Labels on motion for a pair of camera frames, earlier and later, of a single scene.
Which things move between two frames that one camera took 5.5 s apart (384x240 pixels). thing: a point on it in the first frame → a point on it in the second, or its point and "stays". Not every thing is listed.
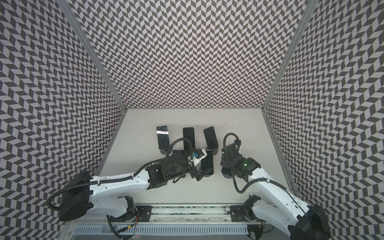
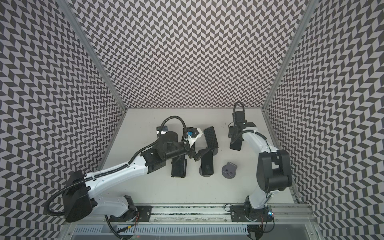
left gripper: [199, 177] → [198, 156]
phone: [207, 163] stays
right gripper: [227, 160] → [237, 132]
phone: [210, 137] stays
